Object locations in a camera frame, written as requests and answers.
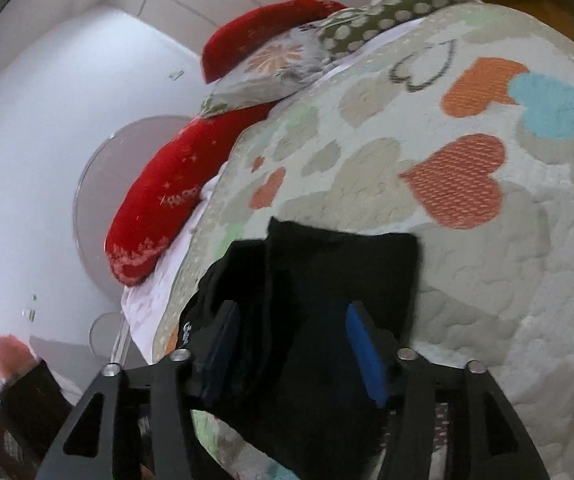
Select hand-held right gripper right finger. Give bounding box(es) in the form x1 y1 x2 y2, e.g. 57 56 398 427
344 302 550 480

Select white bed sheet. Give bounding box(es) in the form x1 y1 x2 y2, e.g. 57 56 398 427
121 175 228 363

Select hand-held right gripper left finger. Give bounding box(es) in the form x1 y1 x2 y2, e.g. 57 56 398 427
34 300 242 480

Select red pillow with white print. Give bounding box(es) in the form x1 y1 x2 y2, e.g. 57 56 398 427
106 102 279 287

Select heart-patterned quilt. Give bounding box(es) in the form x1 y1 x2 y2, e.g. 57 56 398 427
152 2 574 480

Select black pants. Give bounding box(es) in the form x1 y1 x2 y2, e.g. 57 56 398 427
179 217 424 480

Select green patterned bolster pillow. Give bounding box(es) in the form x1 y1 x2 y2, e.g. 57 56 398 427
317 0 468 57

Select red velvet pillow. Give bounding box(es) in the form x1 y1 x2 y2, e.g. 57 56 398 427
201 0 349 85

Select floral print pillow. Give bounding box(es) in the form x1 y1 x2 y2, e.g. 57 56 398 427
201 25 341 119

